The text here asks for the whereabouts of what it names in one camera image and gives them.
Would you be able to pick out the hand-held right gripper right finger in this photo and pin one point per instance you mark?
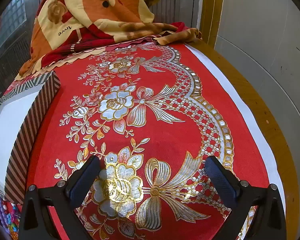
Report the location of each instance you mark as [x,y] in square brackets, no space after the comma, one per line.
[220,177]

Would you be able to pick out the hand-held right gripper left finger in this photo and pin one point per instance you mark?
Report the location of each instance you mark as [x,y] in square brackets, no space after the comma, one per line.
[84,177]

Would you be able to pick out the striped cardboard box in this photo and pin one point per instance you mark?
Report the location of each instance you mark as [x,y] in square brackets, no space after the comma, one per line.
[22,140]

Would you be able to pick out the white table underlay cloth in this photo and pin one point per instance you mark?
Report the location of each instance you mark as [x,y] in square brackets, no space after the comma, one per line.
[245,112]

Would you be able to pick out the red gold floral tablecloth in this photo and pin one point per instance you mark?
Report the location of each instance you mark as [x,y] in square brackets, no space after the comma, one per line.
[165,130]

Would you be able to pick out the orange floral blanket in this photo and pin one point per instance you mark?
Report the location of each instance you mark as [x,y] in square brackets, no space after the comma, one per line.
[89,10]

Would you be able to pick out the metal window grille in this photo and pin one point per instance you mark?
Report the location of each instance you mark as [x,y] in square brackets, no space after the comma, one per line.
[14,17]

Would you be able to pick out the grey metal panel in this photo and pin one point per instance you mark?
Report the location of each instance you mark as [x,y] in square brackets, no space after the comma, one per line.
[170,5]

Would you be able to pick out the yellow wooden frame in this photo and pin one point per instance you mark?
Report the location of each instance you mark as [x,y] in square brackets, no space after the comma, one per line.
[211,10]

